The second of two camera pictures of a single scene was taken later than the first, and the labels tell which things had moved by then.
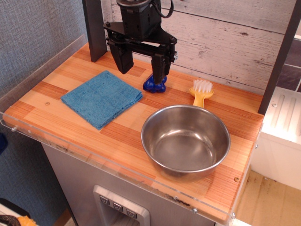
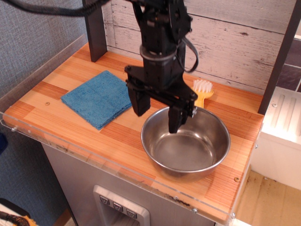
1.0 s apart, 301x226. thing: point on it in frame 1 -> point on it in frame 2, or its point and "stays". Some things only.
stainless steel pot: (184, 143) stays
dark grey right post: (293, 25) stays
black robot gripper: (140, 28) -> (162, 74)
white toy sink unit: (277, 154) stays
